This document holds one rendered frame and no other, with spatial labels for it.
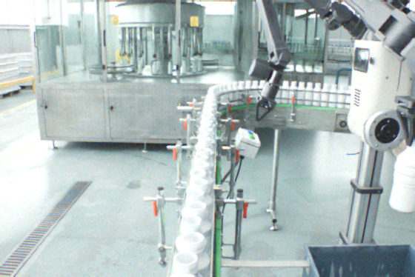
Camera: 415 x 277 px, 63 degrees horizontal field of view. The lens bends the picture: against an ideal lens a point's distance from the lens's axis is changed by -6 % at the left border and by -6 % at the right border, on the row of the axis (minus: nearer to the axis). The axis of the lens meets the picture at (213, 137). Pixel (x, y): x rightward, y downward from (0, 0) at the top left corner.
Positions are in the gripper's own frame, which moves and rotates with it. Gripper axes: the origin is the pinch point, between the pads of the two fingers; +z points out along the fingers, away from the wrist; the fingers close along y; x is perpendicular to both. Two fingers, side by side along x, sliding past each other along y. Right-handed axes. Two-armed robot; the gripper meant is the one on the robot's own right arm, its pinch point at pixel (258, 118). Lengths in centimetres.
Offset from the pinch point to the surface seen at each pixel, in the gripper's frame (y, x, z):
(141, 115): -301, -81, 103
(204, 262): 83, -14, 11
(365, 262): 51, 36, 18
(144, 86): -301, -88, 66
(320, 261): 51, 23, 22
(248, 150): 4.0, 0.7, 11.9
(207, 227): 71, -14, 11
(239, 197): 50, -6, 12
